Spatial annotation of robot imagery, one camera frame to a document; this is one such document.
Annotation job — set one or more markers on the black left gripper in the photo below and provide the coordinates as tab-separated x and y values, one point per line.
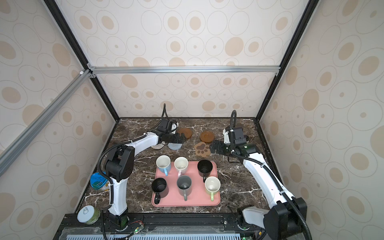
181	138

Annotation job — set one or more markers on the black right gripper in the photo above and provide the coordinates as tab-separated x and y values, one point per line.
220	143

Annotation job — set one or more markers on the blue grey round coaster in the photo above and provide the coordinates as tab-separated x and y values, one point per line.
174	146

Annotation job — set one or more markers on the brown wooden coaster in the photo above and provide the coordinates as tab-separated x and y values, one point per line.
207	137
186	131

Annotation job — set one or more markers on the light grey woven coaster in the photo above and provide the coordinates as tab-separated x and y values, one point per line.
158	146

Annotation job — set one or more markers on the brown paw shaped coaster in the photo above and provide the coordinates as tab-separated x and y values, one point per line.
202	149

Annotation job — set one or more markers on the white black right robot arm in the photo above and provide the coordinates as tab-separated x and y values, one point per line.
287	214

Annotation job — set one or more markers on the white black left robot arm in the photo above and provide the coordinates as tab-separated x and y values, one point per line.
116	164

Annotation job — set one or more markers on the black mug upper right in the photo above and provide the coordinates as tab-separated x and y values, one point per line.
205	168

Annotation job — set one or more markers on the black mug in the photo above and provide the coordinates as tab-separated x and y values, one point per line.
205	168
160	189

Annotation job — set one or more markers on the white pink mug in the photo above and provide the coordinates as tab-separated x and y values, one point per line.
181	164

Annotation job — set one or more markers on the blue mug white inside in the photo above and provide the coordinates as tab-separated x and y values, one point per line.
164	164

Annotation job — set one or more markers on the light green mug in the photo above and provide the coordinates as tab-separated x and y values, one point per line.
212	187

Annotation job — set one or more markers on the grey mug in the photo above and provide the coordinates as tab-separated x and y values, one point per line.
184	184

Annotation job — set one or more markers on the black mug lower left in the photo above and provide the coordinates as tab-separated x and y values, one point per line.
160	189

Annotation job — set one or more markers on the pink rectangular tray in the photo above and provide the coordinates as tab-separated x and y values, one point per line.
191	193

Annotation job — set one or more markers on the blue round tin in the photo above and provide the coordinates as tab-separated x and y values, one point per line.
99	183

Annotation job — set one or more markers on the horizontal aluminium bar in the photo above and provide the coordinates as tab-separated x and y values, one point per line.
185	70

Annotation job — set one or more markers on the diagonal aluminium bar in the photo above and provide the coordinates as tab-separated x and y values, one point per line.
25	138

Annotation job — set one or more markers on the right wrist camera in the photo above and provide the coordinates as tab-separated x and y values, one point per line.
234	137

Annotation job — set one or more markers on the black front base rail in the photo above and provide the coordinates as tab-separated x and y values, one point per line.
151	226

